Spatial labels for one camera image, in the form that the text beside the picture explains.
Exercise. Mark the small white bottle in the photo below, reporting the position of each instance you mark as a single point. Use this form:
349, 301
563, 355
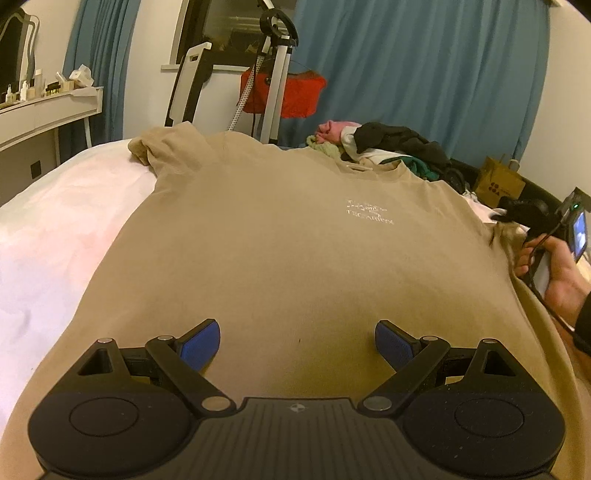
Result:
23, 91

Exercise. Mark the white plastic frame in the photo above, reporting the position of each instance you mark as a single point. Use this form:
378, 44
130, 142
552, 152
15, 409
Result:
184, 87

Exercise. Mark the white dressing table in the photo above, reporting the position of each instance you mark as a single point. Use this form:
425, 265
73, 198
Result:
41, 115

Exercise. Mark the pastel printed duvet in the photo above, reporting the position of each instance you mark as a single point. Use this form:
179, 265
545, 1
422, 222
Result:
60, 217

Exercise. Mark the narrow blue curtain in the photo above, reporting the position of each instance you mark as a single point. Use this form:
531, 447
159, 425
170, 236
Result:
97, 50

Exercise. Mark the wall mirror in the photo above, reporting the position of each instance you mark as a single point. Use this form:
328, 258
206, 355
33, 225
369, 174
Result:
16, 46

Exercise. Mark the white garment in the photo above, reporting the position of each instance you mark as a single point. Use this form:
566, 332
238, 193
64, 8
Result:
369, 154

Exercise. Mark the white tissue box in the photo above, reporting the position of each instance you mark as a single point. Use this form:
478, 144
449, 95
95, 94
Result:
81, 76

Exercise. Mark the tall white bottle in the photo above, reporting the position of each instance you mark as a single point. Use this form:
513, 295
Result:
39, 82

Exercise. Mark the beige t-shirt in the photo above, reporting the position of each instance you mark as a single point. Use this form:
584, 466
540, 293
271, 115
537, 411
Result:
277, 258

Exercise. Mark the dark window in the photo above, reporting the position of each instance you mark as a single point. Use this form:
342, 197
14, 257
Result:
221, 27

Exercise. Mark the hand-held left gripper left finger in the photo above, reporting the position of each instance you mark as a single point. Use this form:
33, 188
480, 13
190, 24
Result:
201, 345

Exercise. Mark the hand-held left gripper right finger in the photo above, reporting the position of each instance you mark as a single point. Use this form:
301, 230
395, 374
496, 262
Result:
392, 345

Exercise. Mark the brown paper bag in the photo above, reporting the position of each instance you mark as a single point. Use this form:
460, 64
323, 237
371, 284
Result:
498, 182

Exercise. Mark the pink garment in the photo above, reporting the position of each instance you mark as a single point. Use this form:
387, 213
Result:
334, 129

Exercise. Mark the person's right hand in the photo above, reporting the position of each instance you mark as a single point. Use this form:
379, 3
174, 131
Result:
565, 281

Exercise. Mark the beige organizer box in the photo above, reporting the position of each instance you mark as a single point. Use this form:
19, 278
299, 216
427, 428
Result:
59, 86

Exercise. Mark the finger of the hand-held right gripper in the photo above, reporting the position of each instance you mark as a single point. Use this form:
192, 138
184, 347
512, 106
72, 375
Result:
521, 210

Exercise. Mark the wide blue curtain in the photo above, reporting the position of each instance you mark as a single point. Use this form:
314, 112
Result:
425, 69

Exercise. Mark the red fabric bag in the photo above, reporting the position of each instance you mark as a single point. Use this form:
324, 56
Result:
295, 94

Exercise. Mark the black garment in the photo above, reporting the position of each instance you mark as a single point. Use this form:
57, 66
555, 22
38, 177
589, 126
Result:
397, 138

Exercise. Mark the garment steamer stand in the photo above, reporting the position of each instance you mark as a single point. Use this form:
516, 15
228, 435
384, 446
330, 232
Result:
274, 69

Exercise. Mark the pale green garment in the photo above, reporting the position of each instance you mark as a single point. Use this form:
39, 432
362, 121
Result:
323, 147

